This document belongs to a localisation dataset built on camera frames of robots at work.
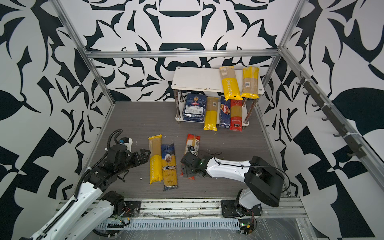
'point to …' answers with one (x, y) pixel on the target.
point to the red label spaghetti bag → (194, 141)
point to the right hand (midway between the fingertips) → (191, 168)
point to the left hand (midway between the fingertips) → (143, 151)
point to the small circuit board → (246, 225)
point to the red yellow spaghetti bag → (236, 115)
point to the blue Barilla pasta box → (194, 107)
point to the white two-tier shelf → (207, 80)
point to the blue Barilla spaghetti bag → (225, 115)
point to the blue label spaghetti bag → (169, 166)
